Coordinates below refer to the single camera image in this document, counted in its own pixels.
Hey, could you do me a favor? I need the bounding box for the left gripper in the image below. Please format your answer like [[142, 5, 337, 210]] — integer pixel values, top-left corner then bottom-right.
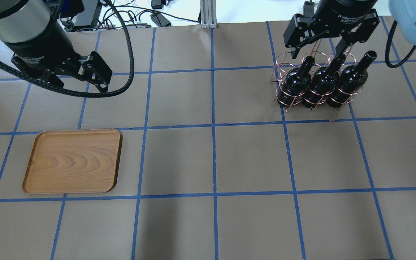
[[0, 0, 112, 92]]

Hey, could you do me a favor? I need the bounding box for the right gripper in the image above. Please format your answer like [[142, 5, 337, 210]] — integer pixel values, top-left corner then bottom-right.
[[283, 0, 380, 59]]

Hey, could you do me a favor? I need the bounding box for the dark wine bottle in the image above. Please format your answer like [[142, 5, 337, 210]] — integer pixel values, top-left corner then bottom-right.
[[276, 56, 315, 108], [326, 50, 377, 110], [302, 54, 347, 111]]

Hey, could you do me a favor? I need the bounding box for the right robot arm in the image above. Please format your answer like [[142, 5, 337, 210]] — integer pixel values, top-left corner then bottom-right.
[[283, 0, 416, 58]]

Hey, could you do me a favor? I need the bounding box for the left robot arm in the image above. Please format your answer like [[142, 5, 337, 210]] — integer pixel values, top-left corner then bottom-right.
[[0, 0, 112, 98]]

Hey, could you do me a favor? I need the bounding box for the wooden tray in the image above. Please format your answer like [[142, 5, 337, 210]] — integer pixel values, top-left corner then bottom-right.
[[22, 129, 122, 194]]

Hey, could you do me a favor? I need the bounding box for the black power adapter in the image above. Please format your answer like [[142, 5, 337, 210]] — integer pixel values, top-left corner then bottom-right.
[[150, 13, 172, 27]]

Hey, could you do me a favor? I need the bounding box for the copper wire bottle basket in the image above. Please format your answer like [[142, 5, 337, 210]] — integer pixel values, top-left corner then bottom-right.
[[270, 40, 358, 112]]

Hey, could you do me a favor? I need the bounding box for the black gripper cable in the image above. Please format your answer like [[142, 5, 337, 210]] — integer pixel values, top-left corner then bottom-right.
[[0, 0, 135, 99]]

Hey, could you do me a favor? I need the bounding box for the aluminium frame post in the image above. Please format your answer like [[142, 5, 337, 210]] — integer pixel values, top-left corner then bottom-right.
[[200, 0, 218, 29]]

